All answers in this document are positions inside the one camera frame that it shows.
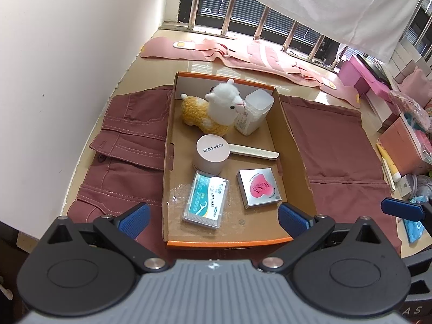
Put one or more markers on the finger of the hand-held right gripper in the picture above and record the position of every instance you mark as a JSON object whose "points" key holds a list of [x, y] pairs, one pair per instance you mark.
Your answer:
{"points": [[400, 207]]}

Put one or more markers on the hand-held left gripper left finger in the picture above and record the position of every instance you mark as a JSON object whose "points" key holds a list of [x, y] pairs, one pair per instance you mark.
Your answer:
{"points": [[136, 219]]}

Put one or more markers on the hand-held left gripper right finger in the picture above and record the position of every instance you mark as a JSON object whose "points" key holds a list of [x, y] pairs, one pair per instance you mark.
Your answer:
{"points": [[293, 221]]}

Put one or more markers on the silver box with pink heart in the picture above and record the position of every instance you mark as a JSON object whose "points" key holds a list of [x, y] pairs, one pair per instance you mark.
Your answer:
{"points": [[259, 187]]}

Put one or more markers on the orange cardboard box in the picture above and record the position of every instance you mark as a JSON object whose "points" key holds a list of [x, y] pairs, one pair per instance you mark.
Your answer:
{"points": [[256, 182]]}

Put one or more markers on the clear dental floss pick box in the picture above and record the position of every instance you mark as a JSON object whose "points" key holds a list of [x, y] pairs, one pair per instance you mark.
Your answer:
{"points": [[206, 199]]}

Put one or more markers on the white nail file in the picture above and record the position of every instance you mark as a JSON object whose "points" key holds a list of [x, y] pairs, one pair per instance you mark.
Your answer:
{"points": [[256, 152]]}

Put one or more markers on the round pink jar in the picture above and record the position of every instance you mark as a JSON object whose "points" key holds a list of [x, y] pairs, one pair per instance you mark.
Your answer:
{"points": [[211, 150]]}

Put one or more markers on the clear cotton swab container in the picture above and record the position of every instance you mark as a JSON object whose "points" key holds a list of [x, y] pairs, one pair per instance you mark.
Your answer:
{"points": [[253, 111]]}

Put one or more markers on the yellow white alpaca plush toy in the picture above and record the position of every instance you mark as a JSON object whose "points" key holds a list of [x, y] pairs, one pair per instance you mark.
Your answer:
{"points": [[219, 108]]}

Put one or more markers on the small white box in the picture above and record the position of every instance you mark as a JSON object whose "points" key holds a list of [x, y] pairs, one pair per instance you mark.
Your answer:
{"points": [[404, 185]]}

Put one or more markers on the blue face mask pack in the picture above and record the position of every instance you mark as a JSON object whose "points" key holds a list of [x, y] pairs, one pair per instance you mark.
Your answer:
{"points": [[413, 229]]}

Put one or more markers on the beige flat stick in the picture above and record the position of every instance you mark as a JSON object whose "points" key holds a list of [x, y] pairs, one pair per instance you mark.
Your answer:
{"points": [[387, 175]]}

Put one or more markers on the clear plastic bag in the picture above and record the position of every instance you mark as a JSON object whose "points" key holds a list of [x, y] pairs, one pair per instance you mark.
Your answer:
{"points": [[175, 199]]}

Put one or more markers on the yellow tube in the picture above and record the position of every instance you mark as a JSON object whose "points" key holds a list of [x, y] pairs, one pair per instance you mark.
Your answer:
{"points": [[388, 160]]}

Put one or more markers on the salmon pink box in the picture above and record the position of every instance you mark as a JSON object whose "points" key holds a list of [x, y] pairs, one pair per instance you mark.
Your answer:
{"points": [[401, 148]]}

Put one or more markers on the clear packet with pink item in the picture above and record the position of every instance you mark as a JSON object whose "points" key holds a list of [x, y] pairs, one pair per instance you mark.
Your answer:
{"points": [[422, 135]]}

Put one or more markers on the maroon cloth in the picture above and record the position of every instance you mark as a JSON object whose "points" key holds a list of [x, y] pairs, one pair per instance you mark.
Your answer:
{"points": [[337, 141]]}

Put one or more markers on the white storage box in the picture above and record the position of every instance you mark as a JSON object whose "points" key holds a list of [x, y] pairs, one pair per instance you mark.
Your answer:
{"points": [[381, 111]]}

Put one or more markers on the clear packet with pink garment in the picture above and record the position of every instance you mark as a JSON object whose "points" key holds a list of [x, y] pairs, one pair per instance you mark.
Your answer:
{"points": [[405, 103]]}

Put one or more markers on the pink bag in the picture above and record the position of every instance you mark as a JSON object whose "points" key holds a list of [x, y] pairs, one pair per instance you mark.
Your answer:
{"points": [[418, 84]]}

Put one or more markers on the dark cloth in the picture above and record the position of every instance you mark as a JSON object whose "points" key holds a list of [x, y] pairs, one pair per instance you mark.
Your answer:
{"points": [[6, 243]]}

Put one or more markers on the black flat case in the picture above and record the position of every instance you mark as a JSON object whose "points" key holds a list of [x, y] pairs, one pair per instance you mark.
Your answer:
{"points": [[371, 69]]}

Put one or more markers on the magenta pink box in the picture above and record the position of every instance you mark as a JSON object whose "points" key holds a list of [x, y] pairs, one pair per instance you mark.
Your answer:
{"points": [[351, 74]]}

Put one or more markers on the stack of white boxes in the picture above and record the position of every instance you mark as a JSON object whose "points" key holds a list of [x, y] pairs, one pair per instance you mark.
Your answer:
{"points": [[408, 54]]}

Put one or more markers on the pink fabric belt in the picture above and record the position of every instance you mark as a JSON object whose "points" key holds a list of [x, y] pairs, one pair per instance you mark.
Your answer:
{"points": [[263, 57]]}

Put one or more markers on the white curtain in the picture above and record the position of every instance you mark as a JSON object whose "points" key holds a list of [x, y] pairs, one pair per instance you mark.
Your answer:
{"points": [[337, 0]]}

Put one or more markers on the barred window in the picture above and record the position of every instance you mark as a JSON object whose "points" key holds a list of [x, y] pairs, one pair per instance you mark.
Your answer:
{"points": [[216, 3]]}

